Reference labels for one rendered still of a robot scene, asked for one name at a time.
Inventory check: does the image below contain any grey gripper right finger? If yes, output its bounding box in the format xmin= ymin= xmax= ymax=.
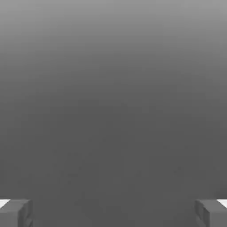
xmin=194 ymin=199 xmax=227 ymax=227

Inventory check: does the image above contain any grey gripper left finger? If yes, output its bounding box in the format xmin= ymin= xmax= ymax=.
xmin=0 ymin=199 xmax=34 ymax=227

